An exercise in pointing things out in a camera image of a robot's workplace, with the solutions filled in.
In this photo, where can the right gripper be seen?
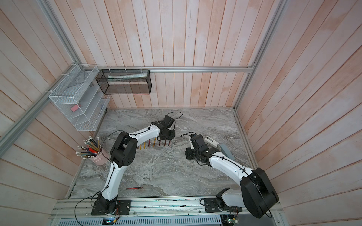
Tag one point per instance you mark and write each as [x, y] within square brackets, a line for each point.
[188, 154]

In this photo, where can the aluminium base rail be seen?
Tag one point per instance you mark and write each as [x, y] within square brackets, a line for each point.
[139, 207]

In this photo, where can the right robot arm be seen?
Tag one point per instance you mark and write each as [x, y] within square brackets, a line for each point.
[256, 193]

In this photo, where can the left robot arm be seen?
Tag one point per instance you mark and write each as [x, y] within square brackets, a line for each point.
[123, 153]

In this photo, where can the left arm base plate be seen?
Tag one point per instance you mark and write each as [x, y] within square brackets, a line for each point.
[121, 207]

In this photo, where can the pink pencil cup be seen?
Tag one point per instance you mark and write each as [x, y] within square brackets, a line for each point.
[100, 159]

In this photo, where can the black wire mesh basket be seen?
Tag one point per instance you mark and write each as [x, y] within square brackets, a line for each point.
[119, 88]

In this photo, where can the bundle of pencils in cup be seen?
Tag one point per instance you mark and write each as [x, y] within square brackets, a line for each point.
[91, 148]

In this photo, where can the papers in black basket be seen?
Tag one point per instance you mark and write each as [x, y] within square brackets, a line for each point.
[138, 77]

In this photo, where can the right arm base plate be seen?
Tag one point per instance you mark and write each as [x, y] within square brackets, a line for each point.
[213, 205]

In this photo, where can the white wire mesh shelf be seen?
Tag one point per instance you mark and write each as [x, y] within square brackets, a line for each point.
[77, 87]

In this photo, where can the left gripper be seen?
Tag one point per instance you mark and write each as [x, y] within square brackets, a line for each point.
[172, 136]

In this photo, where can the pink eraser block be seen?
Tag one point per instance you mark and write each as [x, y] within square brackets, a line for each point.
[74, 108]

